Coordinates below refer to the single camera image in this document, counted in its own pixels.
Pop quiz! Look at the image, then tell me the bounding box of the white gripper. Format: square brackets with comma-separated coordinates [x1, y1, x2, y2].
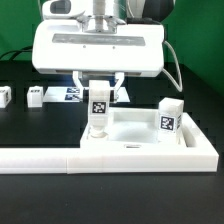
[31, 0, 166, 104]

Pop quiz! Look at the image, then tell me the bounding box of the white square table top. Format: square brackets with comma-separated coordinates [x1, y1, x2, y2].
[80, 107, 186, 149]

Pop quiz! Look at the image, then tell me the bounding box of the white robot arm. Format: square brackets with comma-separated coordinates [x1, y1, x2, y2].
[32, 0, 175, 100]

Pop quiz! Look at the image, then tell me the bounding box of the white marker sheet with tags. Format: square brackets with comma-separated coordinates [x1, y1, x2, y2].
[43, 87, 130, 103]

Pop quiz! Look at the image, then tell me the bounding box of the white L-shaped obstacle fence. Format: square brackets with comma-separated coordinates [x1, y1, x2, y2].
[0, 113, 219, 174]

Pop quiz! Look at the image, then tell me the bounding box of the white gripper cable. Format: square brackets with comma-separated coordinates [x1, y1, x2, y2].
[163, 39, 184, 94]

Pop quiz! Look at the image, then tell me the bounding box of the black cable bundle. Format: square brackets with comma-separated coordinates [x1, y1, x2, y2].
[0, 46, 34, 62]

